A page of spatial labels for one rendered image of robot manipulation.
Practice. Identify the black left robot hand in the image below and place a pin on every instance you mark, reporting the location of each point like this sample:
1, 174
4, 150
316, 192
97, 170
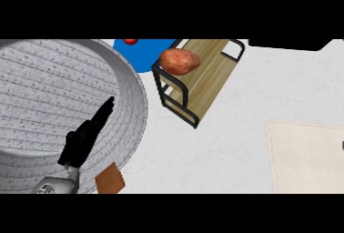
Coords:
84, 138

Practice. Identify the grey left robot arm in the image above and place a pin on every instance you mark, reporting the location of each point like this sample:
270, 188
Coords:
56, 184

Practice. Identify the orange-brown sweet potato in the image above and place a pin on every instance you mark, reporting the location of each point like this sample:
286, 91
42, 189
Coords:
178, 61

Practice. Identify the wooden black-framed tiered shelf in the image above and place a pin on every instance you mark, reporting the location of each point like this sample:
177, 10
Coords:
203, 77

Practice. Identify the beige placemat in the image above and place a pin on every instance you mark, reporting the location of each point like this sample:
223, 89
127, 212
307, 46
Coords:
308, 157

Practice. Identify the brown flat square piece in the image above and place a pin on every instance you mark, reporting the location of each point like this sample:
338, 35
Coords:
109, 180

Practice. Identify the large grey woven basket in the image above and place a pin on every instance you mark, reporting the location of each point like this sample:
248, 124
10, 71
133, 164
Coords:
48, 91

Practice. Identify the blue round plate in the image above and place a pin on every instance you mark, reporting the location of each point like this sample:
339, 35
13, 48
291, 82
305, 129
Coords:
144, 54

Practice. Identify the small red fruit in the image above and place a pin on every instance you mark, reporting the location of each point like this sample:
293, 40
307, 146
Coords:
130, 41

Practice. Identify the black appliance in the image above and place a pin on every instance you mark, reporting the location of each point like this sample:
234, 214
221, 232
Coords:
291, 44

